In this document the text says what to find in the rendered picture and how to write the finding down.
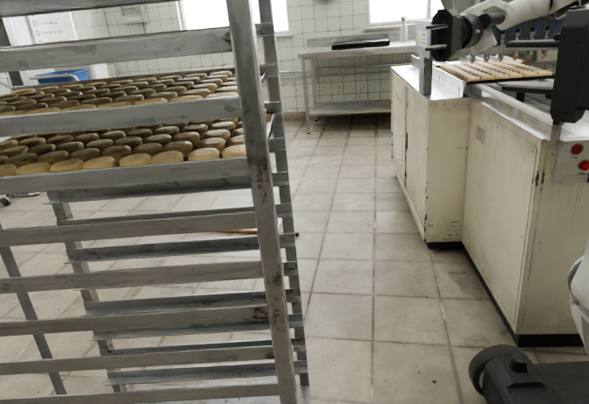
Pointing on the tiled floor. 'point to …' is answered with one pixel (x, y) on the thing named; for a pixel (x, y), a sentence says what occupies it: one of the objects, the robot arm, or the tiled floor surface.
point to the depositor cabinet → (430, 155)
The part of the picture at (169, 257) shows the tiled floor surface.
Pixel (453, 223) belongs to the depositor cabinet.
